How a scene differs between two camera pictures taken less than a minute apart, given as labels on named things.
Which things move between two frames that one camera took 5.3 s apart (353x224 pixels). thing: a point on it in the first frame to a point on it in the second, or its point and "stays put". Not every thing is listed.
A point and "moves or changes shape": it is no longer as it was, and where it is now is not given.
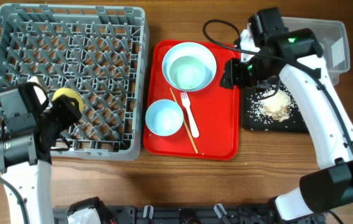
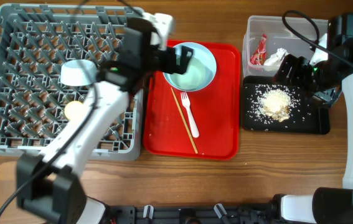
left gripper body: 63,115 to 164,60
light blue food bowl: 187,72 stays put
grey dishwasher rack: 99,51 stays put
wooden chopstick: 185,122 stays put
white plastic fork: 186,102 stays put
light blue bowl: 164,117 to 78,73
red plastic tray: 210,129 stays put
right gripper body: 251,74 to 305,76
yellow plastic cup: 70,93 moves or changes shape
